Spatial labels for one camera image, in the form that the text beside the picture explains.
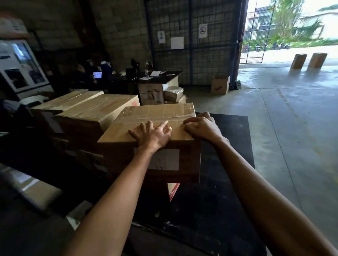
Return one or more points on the small wrapped cardboard box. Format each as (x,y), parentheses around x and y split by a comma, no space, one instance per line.
(173,93)

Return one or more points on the black plastic crate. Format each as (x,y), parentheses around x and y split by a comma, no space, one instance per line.
(237,85)

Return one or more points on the clear plastic water bottle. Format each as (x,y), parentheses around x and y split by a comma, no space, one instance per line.
(146,74)

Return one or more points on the person's left forearm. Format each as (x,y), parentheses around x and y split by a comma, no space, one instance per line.
(113,208)

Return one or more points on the white printed carton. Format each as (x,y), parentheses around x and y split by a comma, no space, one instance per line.
(13,27)

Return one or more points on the parked motorbike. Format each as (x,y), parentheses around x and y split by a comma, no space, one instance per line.
(282,46)

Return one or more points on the white paper sheet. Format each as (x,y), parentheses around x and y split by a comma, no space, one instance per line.
(79,213)

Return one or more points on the white round symbol sign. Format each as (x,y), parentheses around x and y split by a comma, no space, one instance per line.
(203,30)

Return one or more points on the person's right hand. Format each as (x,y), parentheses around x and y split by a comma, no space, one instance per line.
(203,128)

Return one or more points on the person's right forearm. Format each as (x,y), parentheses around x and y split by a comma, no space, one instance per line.
(269,200)

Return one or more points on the white plastic chair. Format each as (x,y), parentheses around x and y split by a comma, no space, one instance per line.
(34,100)

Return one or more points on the black table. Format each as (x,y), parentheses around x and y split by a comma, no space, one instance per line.
(224,184)

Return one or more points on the tan block post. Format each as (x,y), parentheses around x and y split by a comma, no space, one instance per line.
(298,61)
(317,60)

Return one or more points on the person's left hand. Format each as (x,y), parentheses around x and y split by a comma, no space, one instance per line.
(153,138)

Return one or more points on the white sign dark figure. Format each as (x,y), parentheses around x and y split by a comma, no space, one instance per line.
(161,37)

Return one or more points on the dark work desk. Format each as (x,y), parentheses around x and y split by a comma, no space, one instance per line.
(169,75)

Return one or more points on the cardboard box check mark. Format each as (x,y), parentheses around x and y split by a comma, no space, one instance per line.
(220,85)

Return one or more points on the open laptop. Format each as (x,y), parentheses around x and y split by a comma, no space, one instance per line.
(97,75)

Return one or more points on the large cardboard box white labels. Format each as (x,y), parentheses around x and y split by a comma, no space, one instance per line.
(150,95)

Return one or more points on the metal bar gate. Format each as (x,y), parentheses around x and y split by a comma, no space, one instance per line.
(253,55)

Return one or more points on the plain small cardboard box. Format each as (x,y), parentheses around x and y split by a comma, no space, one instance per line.
(182,99)

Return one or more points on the black desk monitor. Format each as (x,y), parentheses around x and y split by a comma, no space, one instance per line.
(131,72)

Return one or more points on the folded white paper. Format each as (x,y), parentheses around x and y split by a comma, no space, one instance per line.
(157,73)

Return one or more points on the blank white sheet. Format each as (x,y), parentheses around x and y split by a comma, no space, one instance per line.
(177,43)

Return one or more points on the flat white paper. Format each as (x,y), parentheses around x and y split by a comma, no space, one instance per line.
(145,78)

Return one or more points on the green tree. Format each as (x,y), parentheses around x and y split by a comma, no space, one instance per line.
(287,18)

